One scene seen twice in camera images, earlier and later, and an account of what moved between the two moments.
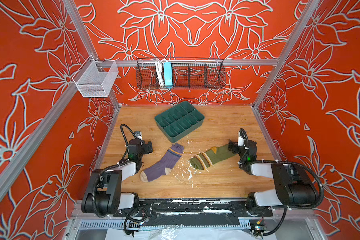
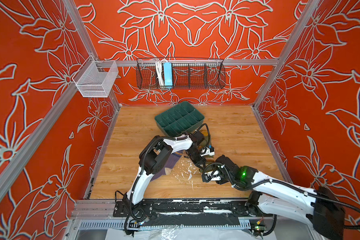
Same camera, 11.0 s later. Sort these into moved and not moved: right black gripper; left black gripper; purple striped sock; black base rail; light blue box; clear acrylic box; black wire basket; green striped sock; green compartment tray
Moved: right black gripper; left black gripper; green striped sock
Not moved: clear acrylic box; purple striped sock; light blue box; black wire basket; green compartment tray; black base rail
